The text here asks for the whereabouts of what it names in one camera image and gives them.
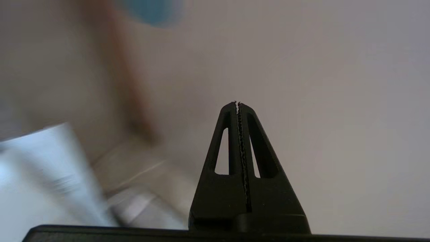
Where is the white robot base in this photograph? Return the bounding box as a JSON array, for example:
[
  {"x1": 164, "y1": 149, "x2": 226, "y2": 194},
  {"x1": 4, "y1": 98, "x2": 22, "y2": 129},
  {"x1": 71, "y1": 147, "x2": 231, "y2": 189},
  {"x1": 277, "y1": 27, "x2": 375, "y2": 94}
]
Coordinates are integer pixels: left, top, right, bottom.
[{"x1": 0, "y1": 123, "x2": 116, "y2": 242}]

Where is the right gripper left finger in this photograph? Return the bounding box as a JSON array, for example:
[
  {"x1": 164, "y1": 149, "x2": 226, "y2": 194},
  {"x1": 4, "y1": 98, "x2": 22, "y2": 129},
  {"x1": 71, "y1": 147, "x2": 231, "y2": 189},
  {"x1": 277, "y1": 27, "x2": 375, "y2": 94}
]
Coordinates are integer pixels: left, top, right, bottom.
[{"x1": 188, "y1": 102, "x2": 249, "y2": 232}]

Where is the pink-brown door frame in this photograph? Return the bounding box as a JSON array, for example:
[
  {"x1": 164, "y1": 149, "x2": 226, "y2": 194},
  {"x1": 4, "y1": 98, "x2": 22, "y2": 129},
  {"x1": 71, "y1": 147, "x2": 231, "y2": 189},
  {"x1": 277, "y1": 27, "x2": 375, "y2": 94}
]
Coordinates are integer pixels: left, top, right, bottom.
[{"x1": 79, "y1": 0, "x2": 163, "y2": 145}]

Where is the blue and white door hanger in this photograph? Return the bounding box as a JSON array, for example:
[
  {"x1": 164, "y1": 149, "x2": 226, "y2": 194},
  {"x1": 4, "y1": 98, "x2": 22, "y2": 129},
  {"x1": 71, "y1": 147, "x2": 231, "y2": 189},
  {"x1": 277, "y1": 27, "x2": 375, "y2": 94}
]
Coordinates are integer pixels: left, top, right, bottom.
[{"x1": 118, "y1": 0, "x2": 185, "y2": 27}]

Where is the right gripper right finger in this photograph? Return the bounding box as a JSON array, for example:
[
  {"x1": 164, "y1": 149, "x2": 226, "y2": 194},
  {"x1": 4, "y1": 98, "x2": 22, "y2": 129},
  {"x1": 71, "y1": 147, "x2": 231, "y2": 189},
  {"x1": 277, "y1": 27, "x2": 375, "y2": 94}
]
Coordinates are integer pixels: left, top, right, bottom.
[{"x1": 235, "y1": 103, "x2": 311, "y2": 234}]

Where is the cream door panel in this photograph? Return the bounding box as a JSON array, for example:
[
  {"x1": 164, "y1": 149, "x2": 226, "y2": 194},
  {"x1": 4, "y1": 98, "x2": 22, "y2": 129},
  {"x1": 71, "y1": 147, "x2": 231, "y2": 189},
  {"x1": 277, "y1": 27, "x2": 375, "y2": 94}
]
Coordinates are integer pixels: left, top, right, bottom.
[{"x1": 111, "y1": 0, "x2": 430, "y2": 236}]

